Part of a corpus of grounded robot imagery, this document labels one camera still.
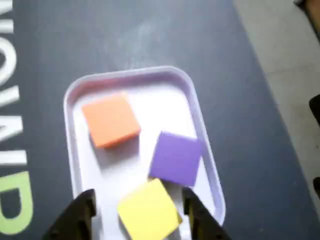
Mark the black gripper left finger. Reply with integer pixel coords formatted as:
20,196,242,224
41,188,97,240

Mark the white rectangular tray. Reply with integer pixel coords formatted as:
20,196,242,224
62,65,227,240

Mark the black WOWROBO mat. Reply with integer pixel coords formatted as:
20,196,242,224
0,0,320,240

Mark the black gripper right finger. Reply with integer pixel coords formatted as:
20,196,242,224
181,187,233,240

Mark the purple block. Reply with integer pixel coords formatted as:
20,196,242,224
147,131,203,188

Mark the yellow block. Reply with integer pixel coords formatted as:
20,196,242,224
116,177,183,240

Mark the orange block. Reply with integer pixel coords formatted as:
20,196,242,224
81,91,142,150

